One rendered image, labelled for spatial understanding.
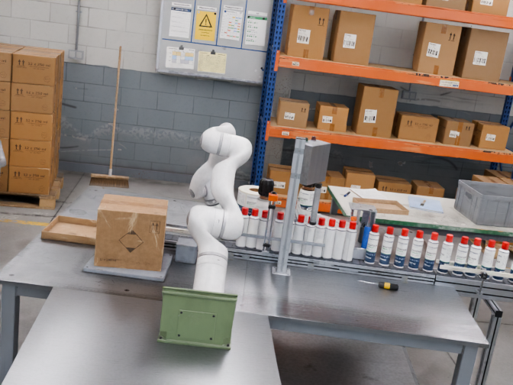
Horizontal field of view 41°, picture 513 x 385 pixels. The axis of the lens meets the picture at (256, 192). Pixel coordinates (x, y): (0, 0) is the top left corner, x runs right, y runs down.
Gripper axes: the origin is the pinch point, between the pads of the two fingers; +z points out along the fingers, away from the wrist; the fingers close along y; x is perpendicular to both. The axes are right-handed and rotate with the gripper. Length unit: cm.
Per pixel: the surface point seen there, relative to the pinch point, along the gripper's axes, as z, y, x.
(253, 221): -2.2, -2.1, -17.5
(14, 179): -6, 263, 213
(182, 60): -69, 412, 61
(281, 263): 17.0, -16.7, -27.4
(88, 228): -13, 8, 69
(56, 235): -19, -13, 78
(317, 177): -20, -11, -53
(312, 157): -32, -17, -53
